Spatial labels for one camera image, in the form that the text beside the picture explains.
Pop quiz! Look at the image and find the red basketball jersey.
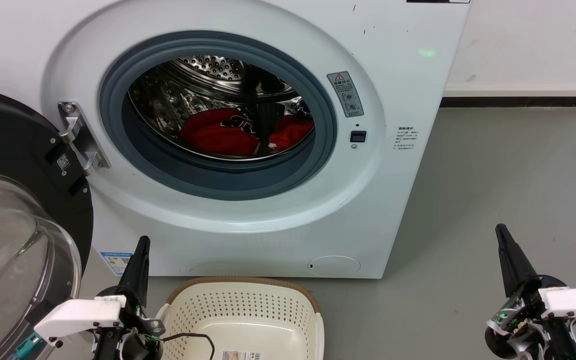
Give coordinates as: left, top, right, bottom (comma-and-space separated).
180, 108, 315, 157

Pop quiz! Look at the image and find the grey warning sticker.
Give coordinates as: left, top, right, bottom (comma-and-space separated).
326, 71, 365, 118

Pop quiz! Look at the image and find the black washer door, glass bowl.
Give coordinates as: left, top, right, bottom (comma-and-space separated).
0, 86, 94, 360

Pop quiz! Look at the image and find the grey rubber door gasket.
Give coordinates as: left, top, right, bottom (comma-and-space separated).
99, 31, 339, 201

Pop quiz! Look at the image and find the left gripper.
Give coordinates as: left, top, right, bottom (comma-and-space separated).
118, 236, 165, 360

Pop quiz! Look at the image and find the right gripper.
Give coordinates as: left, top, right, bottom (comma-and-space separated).
484, 224, 566, 360

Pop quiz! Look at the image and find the stainless steel perforated drum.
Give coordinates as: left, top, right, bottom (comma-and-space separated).
128, 55, 316, 162

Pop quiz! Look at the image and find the silver metal door hinge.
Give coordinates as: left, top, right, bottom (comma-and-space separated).
58, 101, 110, 176

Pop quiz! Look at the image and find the white front-load washing machine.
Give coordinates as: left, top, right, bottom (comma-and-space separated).
0, 0, 471, 279

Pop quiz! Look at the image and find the blue energy label sticker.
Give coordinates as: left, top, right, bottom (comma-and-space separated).
100, 251, 134, 277

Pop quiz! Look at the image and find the round drain filter cover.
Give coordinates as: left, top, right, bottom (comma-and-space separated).
307, 255, 361, 277

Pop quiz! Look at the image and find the small printed text label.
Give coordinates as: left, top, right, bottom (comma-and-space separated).
394, 126, 420, 152

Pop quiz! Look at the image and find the cream perforated laundry basket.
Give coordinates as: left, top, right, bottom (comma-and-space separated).
155, 276, 325, 360

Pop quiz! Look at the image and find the white and black baseboard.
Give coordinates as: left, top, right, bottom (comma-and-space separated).
440, 84, 576, 108

